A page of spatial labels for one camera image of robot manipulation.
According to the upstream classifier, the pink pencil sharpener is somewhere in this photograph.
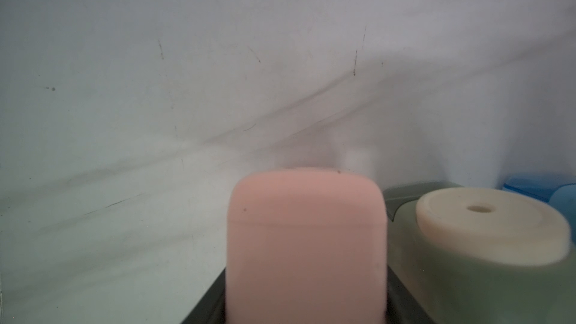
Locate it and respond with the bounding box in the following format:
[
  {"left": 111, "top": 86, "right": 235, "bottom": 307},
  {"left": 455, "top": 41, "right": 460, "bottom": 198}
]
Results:
[{"left": 226, "top": 168, "right": 388, "bottom": 323}]

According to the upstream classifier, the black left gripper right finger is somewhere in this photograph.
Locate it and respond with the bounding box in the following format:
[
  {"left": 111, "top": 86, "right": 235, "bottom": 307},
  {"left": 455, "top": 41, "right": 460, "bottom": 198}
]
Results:
[{"left": 385, "top": 265, "right": 435, "bottom": 324}]

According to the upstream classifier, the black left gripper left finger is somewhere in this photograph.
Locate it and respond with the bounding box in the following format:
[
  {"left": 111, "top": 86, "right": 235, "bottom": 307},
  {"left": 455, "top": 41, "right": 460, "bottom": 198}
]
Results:
[{"left": 181, "top": 269, "right": 226, "bottom": 324}]

